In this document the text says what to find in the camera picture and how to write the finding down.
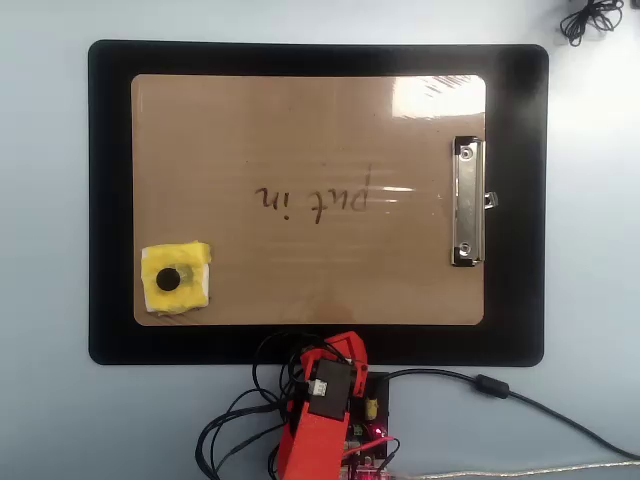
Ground thin red wire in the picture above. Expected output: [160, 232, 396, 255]
[343, 435, 401, 471]

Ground thin black servo wires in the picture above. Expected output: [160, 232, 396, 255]
[252, 332, 326, 401]

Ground black looped base cables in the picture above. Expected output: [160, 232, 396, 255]
[194, 387, 294, 480]

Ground black rectangular desk mat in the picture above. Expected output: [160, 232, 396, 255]
[87, 39, 550, 367]

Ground red circuit board with led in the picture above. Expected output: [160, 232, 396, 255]
[341, 457, 396, 480]

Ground silver braided usb cable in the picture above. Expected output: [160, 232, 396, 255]
[387, 460, 640, 480]

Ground silver metal clipboard clip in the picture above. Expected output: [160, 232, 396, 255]
[451, 134, 500, 268]

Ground brown clipboard board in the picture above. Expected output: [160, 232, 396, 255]
[130, 73, 487, 327]

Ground black controller board box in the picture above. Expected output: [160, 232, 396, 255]
[347, 372, 392, 464]

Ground yellow sponge with black knob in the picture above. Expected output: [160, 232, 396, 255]
[140, 240, 214, 317]

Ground black cable with ferrite bead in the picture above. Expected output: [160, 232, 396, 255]
[385, 368, 640, 460]

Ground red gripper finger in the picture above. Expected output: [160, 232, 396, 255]
[349, 363, 371, 399]
[323, 330, 370, 374]

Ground coiled thin black cable bundle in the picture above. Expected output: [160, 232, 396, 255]
[559, 0, 626, 47]

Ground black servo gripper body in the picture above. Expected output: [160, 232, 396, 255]
[298, 348, 355, 420]

